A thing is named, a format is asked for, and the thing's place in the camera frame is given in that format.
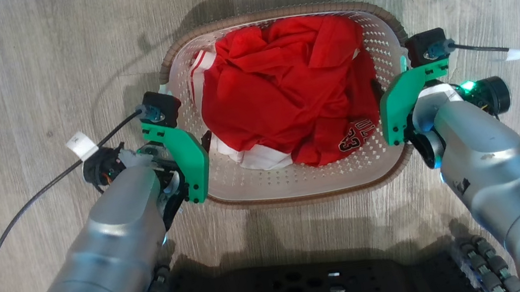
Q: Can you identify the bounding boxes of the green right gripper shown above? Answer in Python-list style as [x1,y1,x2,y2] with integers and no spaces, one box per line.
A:
[369,57,461,149]

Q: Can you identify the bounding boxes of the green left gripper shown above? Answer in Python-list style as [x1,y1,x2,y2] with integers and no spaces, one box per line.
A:
[133,113,223,219]

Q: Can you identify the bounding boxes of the white laundry basket brown rim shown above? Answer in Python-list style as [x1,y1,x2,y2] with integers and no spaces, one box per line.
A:
[151,0,431,223]

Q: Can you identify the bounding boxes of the red basketball jersey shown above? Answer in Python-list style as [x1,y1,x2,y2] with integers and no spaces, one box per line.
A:
[189,7,389,183]

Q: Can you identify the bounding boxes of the right roller wheel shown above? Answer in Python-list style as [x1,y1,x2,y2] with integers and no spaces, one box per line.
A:
[448,227,520,292]

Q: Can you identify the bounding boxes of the white tape label left cable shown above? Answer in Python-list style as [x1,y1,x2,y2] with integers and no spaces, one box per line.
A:
[64,129,101,164]

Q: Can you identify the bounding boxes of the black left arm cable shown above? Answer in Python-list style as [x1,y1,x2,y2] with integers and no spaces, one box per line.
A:
[0,108,172,292]

